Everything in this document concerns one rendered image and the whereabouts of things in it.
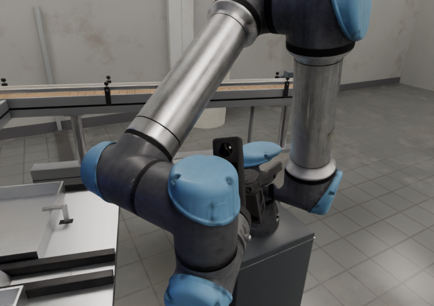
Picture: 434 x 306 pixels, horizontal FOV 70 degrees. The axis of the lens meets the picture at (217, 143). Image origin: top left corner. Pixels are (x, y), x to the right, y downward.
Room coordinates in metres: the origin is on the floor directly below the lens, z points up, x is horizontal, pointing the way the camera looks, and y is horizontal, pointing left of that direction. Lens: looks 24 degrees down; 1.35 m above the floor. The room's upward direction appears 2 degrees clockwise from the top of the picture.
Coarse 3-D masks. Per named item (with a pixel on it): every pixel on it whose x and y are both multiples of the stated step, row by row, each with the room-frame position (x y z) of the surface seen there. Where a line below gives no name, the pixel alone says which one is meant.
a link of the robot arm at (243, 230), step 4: (240, 216) 0.37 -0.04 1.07; (240, 220) 0.36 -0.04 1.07; (244, 220) 0.36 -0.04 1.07; (240, 224) 0.35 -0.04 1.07; (244, 224) 0.36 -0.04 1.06; (248, 224) 0.37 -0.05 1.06; (240, 228) 0.35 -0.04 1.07; (244, 228) 0.35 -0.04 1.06; (248, 228) 0.36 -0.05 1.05; (240, 232) 0.34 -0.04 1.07; (244, 232) 0.35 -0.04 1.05; (248, 232) 0.36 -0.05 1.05; (240, 236) 0.33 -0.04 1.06; (244, 236) 0.34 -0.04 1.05; (248, 236) 0.34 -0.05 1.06; (244, 240) 0.34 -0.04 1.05; (248, 240) 0.34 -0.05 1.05; (244, 244) 0.33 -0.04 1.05
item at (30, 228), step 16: (0, 192) 0.66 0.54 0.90; (16, 192) 0.67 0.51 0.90; (32, 192) 0.68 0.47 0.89; (48, 192) 0.69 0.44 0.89; (64, 192) 0.69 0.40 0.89; (0, 208) 0.62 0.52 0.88; (16, 208) 0.62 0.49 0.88; (32, 208) 0.62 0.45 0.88; (0, 224) 0.56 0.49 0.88; (16, 224) 0.56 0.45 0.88; (32, 224) 0.56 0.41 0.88; (48, 224) 0.54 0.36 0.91; (0, 240) 0.51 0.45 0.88; (16, 240) 0.51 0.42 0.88; (32, 240) 0.51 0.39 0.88; (48, 240) 0.51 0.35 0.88; (0, 256) 0.43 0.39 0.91; (16, 256) 0.44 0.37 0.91; (32, 256) 0.45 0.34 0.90
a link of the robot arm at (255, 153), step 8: (248, 144) 0.75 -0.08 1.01; (256, 144) 0.75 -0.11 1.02; (264, 144) 0.75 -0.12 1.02; (272, 144) 0.74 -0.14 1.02; (248, 152) 0.70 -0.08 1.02; (256, 152) 0.69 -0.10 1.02; (264, 152) 0.69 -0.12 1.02; (272, 152) 0.68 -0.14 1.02; (248, 160) 0.68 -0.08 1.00; (256, 160) 0.67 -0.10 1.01; (264, 160) 0.67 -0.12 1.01; (248, 168) 0.67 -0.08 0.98; (256, 168) 0.67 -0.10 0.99; (272, 184) 0.64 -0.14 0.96; (264, 192) 0.65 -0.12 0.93; (272, 192) 0.64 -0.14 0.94
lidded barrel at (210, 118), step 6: (228, 72) 3.55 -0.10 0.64; (228, 78) 3.57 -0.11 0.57; (210, 108) 3.41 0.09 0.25; (216, 108) 3.45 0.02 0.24; (222, 108) 3.51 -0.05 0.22; (204, 114) 3.40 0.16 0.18; (210, 114) 3.42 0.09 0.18; (216, 114) 3.45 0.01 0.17; (222, 114) 3.52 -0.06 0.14; (198, 120) 3.42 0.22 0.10; (204, 120) 3.41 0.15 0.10; (210, 120) 3.42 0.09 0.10; (216, 120) 3.46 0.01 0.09; (222, 120) 3.54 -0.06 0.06; (198, 126) 3.42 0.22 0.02; (204, 126) 3.41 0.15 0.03; (210, 126) 3.43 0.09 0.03; (216, 126) 3.47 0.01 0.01
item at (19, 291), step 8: (8, 288) 0.36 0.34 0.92; (16, 288) 0.36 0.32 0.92; (24, 288) 0.37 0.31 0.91; (0, 296) 0.36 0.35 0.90; (8, 296) 0.36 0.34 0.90; (16, 296) 0.36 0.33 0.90; (24, 296) 0.36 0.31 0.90; (0, 304) 0.36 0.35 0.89; (8, 304) 0.36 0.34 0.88; (16, 304) 0.34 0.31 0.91; (24, 304) 0.36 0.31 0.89
